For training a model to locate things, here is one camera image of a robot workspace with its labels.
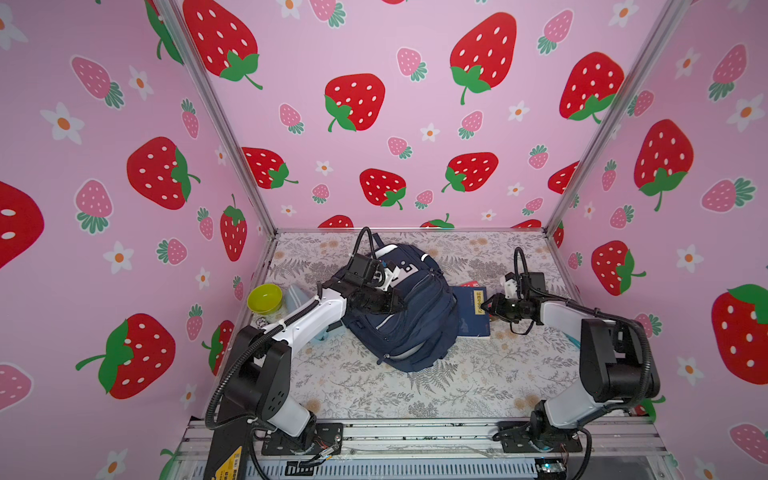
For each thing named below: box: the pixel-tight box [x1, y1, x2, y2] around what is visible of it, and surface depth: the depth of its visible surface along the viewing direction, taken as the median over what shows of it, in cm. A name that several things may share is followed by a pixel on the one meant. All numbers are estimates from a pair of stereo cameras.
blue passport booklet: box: [452, 286, 490, 337], surface depth 96 cm
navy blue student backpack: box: [342, 234, 459, 373], surface depth 85 cm
